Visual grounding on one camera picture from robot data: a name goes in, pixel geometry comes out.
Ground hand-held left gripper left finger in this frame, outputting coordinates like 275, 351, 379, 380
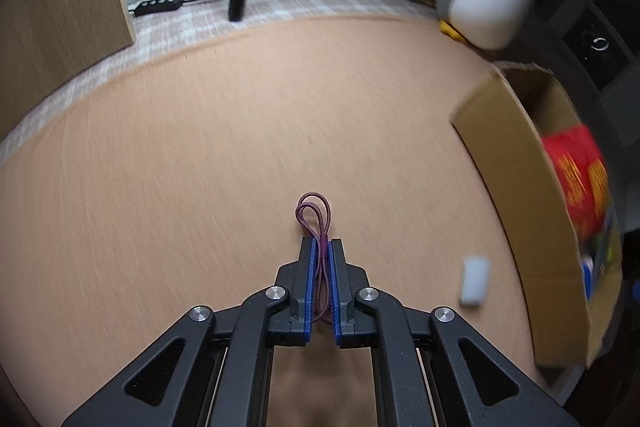
62, 237, 321, 427

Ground cardboard box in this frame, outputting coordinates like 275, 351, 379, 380
451, 62, 623, 370

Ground red drawstring bag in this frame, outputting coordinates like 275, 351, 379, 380
542, 125, 611, 240

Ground brown elastic hair bands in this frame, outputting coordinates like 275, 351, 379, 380
296, 192, 335, 325

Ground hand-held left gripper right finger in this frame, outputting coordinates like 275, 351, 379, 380
329, 238, 581, 427

